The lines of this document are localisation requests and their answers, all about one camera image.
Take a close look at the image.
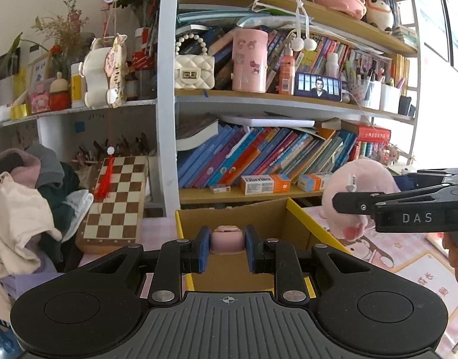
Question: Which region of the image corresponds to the pink plush pig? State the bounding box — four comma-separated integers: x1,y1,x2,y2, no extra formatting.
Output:
321,159,400,241

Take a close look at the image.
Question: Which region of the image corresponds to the pink utility knife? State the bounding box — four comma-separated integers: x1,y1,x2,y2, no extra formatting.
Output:
210,225,245,255

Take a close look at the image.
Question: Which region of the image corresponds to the yellow cardboard box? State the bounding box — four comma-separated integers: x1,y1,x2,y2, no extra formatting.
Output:
174,197,350,293

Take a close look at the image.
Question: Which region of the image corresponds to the wooden chessboard box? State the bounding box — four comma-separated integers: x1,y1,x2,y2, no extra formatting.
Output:
75,156,149,255

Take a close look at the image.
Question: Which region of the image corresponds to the orange white toothpaste box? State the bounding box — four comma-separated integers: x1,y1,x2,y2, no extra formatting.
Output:
240,174,291,195

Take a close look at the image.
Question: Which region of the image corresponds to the red tassel ornament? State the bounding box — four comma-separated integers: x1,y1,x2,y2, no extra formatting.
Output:
94,146,115,201

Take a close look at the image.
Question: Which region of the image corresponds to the row of books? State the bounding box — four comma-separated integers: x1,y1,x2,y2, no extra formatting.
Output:
176,113,391,189

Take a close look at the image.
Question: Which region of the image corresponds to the smartphone on shelf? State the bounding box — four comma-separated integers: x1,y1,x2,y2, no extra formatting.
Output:
294,72,342,102

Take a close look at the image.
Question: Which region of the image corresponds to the orange bottle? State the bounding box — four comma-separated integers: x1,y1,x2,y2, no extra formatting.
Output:
278,45,295,95

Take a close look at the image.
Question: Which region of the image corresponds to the pile of clothes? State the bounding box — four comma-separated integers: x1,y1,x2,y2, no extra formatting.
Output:
0,144,94,323

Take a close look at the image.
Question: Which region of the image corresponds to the white shelf unit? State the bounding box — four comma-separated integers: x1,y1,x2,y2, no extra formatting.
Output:
0,0,416,216

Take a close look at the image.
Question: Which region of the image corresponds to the pink cylindrical container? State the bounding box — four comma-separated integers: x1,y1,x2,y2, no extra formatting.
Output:
232,28,268,93

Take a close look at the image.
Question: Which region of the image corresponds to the cream quilted handbag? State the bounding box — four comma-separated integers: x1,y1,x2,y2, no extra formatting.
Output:
174,33,215,90

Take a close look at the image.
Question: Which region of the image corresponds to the white cat figurine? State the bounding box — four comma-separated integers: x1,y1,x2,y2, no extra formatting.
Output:
79,33,128,109

